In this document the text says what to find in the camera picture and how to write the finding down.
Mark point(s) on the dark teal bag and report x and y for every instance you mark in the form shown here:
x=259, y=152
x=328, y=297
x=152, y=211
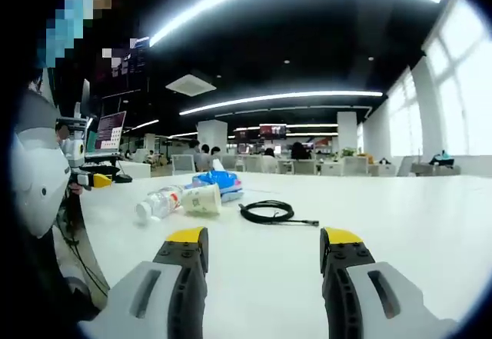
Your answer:
x=442, y=158

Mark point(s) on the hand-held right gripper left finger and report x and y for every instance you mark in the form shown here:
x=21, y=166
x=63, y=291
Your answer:
x=153, y=289

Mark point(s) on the black computer mouse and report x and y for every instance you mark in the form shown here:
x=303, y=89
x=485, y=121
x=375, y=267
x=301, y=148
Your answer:
x=123, y=178

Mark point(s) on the white grey worn device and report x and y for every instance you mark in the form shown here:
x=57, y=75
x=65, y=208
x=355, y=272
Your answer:
x=36, y=170

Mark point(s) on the green potted plant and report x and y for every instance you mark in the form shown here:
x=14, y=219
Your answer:
x=348, y=152

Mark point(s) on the white table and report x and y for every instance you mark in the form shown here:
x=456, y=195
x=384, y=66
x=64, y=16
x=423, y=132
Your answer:
x=384, y=204

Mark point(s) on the ceiling air vent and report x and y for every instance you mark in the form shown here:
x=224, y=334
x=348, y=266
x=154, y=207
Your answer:
x=191, y=84

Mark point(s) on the clear plastic water bottle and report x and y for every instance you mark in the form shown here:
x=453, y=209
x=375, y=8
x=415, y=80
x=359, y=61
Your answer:
x=159, y=202

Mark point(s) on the hanging display screen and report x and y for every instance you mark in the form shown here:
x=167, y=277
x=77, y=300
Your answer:
x=273, y=130

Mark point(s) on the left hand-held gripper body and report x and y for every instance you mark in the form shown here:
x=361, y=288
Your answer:
x=73, y=150

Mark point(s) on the open laptop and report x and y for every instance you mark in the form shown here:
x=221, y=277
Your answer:
x=110, y=131

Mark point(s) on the white paper cup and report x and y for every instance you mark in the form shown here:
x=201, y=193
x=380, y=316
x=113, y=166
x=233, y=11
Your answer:
x=201, y=200

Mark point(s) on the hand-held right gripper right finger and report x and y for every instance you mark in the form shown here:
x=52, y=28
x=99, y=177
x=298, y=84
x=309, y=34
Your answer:
x=384, y=293

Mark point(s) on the person's dark clothing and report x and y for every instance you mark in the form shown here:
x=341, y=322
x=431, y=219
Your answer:
x=46, y=277

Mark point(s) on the large dark monitor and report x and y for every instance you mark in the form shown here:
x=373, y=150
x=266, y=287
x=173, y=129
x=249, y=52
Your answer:
x=132, y=62

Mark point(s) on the blue tissue pack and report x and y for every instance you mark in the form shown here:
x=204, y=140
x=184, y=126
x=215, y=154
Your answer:
x=219, y=181

